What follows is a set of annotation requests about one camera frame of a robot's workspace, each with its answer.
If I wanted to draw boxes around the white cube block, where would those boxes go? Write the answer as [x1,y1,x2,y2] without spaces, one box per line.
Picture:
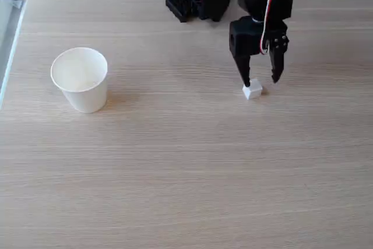
[242,78,263,100]

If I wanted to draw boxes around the white paper cup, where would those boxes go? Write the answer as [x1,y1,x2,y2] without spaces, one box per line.
[50,47,108,114]

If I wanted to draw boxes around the red white gripper cable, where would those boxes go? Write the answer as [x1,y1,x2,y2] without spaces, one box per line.
[258,0,277,55]

